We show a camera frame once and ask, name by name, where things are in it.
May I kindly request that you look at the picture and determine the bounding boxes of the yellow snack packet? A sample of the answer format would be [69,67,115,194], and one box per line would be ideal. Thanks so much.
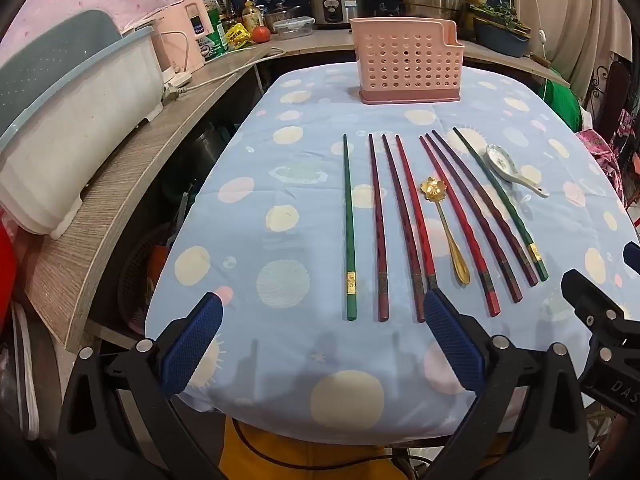
[225,24,251,50]

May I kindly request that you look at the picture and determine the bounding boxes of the clear food container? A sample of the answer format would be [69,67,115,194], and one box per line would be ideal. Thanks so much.
[272,16,316,41]

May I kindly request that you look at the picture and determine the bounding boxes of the beige curtain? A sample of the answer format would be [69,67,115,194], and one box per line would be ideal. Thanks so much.
[507,0,621,101]

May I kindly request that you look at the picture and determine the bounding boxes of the red plastic basket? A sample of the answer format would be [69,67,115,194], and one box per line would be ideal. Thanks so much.
[117,222,176,333]

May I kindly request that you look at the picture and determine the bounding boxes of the yellow oil bottle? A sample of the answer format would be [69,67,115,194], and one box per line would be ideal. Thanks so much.
[242,0,265,31]

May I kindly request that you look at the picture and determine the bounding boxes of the steel pot under counter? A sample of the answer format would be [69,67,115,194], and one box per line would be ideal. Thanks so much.
[187,120,231,181]

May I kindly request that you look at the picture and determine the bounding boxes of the small pot with glass lid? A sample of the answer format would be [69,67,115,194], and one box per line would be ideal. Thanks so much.
[264,4,301,31]

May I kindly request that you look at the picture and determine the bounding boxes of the white and blue plastic bin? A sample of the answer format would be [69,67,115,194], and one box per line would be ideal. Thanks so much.
[0,10,166,238]

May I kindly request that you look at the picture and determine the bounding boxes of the dark maroon chopstick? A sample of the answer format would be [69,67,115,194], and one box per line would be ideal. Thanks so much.
[368,133,390,322]
[425,133,523,304]
[382,133,426,323]
[432,129,540,287]

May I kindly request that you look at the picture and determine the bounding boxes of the white ceramic spoon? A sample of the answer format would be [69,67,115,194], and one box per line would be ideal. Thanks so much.
[486,144,550,198]

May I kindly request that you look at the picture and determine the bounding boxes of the blue dotted tablecloth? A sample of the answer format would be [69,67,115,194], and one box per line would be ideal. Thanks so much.
[145,62,640,443]

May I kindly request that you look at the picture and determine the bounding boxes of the green bag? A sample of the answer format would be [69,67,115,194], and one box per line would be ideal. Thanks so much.
[540,67,583,131]

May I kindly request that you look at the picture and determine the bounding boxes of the pink perforated utensil basket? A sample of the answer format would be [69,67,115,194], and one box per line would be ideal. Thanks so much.
[349,16,462,106]

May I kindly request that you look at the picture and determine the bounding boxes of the pink floral cloth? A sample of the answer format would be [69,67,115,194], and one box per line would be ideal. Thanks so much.
[575,127,631,211]

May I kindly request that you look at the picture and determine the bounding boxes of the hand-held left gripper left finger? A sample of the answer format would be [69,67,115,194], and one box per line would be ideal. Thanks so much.
[57,291,226,480]

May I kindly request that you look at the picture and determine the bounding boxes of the pink electric kettle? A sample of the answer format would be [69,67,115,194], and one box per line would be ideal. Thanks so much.
[150,0,213,73]

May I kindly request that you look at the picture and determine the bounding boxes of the gold flower spoon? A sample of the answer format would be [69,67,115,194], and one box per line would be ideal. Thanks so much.
[421,176,472,286]

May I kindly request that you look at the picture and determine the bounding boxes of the blue basin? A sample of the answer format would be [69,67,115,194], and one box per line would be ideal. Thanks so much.
[472,15,531,58]

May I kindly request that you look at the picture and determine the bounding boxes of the leafy greens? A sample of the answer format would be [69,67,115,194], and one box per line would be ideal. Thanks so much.
[472,2,531,31]

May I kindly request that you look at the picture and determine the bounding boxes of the white power strip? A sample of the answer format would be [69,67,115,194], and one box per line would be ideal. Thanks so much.
[162,72,193,96]

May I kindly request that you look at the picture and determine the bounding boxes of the red chopstick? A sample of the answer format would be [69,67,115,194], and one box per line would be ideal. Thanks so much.
[420,135,502,317]
[396,134,438,292]

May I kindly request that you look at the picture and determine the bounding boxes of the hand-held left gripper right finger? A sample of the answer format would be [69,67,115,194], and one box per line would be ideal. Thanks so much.
[422,289,591,480]

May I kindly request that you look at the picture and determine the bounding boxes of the person's yellow trousers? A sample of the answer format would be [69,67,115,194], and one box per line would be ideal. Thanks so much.
[220,417,436,480]

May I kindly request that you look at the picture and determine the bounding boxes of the green chopstick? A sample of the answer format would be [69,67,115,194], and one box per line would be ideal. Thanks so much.
[453,127,550,282]
[342,134,359,322]

